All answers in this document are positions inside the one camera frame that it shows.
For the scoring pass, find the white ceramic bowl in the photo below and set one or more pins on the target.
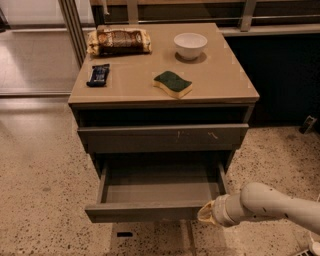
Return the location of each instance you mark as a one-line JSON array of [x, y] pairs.
[[189, 46]]

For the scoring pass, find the brown chip bag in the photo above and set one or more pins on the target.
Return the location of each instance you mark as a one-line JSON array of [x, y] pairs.
[[106, 41]]

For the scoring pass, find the grey drawer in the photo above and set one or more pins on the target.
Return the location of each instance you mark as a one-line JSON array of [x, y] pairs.
[[149, 193], [169, 138]]

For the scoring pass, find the green yellow sponge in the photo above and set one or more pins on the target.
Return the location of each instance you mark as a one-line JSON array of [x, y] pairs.
[[172, 84]]

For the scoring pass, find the grey drawer cabinet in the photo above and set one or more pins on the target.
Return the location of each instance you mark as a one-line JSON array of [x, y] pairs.
[[188, 94]]

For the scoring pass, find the metal railing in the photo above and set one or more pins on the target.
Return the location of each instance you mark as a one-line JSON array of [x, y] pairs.
[[242, 14]]

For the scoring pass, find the small black floor object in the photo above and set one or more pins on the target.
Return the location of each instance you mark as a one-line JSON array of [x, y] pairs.
[[308, 124]]

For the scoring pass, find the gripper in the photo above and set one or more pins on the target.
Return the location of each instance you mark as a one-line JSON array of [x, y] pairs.
[[219, 210]]

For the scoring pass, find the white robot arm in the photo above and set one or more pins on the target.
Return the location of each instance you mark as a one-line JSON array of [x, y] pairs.
[[259, 202]]

